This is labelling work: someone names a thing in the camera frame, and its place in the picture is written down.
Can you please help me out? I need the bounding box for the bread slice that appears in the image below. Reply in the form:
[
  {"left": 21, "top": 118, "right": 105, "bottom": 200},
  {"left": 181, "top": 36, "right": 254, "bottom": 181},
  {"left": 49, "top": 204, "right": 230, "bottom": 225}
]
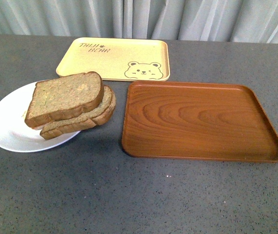
[
  {"left": 40, "top": 85, "right": 116, "bottom": 140},
  {"left": 25, "top": 72, "right": 104, "bottom": 129}
]

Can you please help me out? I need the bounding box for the white round plate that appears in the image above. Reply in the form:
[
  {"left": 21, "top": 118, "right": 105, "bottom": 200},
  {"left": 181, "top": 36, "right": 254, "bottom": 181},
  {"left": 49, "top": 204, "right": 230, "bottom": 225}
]
[{"left": 0, "top": 82, "right": 79, "bottom": 153}]

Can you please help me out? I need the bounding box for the brown wooden tray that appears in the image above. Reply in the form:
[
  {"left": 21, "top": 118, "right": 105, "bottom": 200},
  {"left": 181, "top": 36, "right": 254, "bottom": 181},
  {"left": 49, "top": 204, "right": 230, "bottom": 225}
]
[{"left": 122, "top": 81, "right": 278, "bottom": 163}]

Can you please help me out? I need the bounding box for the yellow bear tray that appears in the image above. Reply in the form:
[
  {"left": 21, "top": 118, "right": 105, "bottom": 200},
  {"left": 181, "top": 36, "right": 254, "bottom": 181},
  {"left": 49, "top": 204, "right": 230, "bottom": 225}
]
[{"left": 56, "top": 38, "right": 170, "bottom": 81}]

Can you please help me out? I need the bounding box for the grey pleated curtain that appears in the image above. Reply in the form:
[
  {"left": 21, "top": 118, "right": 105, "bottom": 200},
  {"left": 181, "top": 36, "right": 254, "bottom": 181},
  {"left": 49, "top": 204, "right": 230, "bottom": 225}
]
[{"left": 0, "top": 0, "right": 278, "bottom": 43}]

